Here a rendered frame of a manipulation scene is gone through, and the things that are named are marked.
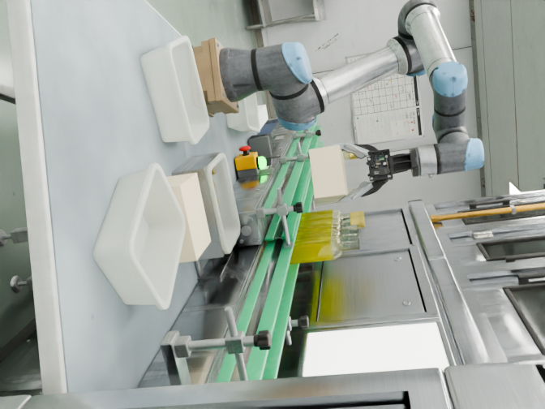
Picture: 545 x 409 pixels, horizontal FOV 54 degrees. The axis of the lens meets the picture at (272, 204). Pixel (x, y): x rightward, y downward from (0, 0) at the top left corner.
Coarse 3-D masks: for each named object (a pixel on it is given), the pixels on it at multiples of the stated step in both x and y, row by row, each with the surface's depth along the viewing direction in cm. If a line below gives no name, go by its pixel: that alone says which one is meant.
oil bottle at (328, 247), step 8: (296, 240) 155; (304, 240) 154; (312, 240) 153; (320, 240) 152; (328, 240) 150; (336, 240) 150; (296, 248) 151; (304, 248) 151; (312, 248) 151; (320, 248) 150; (328, 248) 150; (336, 248) 150; (296, 256) 152; (304, 256) 152; (312, 256) 151; (320, 256) 151; (328, 256) 151; (336, 256) 151
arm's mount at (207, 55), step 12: (192, 48) 147; (204, 48) 146; (216, 48) 145; (204, 60) 146; (216, 60) 145; (204, 72) 146; (216, 72) 145; (204, 84) 145; (216, 84) 145; (204, 96) 146; (216, 96) 144; (216, 108) 153; (228, 108) 154
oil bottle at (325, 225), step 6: (318, 222) 165; (324, 222) 164; (330, 222) 164; (336, 222) 163; (300, 228) 163; (306, 228) 163; (312, 228) 162; (318, 228) 161; (324, 228) 161; (330, 228) 160; (336, 228) 160
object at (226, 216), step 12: (228, 168) 139; (216, 180) 139; (228, 180) 139; (216, 192) 140; (228, 192) 140; (216, 204) 124; (228, 204) 141; (216, 216) 125; (228, 216) 142; (228, 228) 143; (228, 240) 136; (228, 252) 129
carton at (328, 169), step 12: (312, 156) 131; (324, 156) 130; (336, 156) 130; (312, 168) 131; (324, 168) 130; (336, 168) 130; (312, 180) 131; (324, 180) 130; (336, 180) 130; (324, 192) 130; (336, 192) 130
